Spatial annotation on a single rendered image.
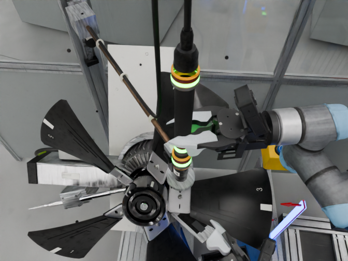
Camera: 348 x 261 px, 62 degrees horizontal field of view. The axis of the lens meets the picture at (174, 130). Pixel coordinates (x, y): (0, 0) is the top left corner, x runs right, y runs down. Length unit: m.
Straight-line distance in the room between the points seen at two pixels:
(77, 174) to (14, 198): 1.45
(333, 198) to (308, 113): 0.18
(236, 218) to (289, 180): 1.52
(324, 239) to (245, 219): 1.21
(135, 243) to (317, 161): 1.48
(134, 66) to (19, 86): 0.92
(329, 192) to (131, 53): 0.69
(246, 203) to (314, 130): 0.33
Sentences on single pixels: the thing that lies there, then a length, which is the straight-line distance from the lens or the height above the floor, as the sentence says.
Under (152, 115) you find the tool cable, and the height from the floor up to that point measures 1.43.
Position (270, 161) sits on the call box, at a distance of 1.11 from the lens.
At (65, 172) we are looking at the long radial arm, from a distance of 1.01.
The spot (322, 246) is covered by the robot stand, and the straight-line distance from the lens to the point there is 2.00.
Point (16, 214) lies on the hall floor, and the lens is 2.35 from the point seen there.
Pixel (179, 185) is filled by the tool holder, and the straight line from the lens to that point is 0.71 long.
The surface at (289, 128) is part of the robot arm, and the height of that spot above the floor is 1.52.
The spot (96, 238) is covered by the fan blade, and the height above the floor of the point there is 1.03.
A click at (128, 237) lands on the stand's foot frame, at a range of 1.97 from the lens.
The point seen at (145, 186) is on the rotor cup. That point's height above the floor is 1.27.
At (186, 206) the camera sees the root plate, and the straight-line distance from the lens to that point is 0.84.
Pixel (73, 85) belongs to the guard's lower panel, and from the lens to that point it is 1.62.
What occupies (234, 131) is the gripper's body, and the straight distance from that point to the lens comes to 0.56.
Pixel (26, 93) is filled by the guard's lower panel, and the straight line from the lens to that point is 1.80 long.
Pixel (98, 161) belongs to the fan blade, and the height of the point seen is 1.27.
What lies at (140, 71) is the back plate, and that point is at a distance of 0.98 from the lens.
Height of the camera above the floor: 1.97
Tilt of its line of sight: 55 degrees down
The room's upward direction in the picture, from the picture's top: straight up
